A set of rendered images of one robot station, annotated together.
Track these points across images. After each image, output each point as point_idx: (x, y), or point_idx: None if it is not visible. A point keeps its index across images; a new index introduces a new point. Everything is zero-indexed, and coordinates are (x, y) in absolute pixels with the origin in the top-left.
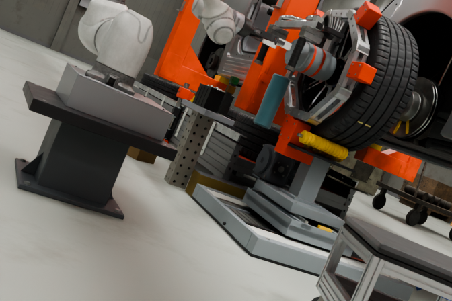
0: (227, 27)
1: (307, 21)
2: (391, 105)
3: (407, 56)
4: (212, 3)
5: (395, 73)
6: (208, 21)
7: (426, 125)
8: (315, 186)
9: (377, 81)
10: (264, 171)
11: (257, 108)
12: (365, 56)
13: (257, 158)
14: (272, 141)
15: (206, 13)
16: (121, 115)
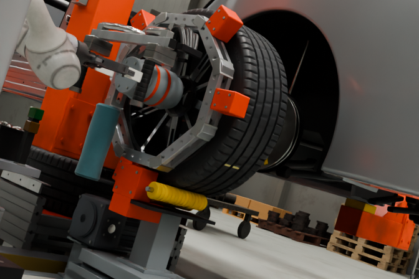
0: (71, 65)
1: (150, 36)
2: (264, 140)
3: (275, 75)
4: (46, 29)
5: (267, 99)
6: (40, 56)
7: (290, 152)
8: (165, 249)
9: (248, 112)
10: (88, 235)
11: (67, 147)
12: (230, 80)
13: (73, 216)
14: (81, 184)
15: (35, 44)
16: None
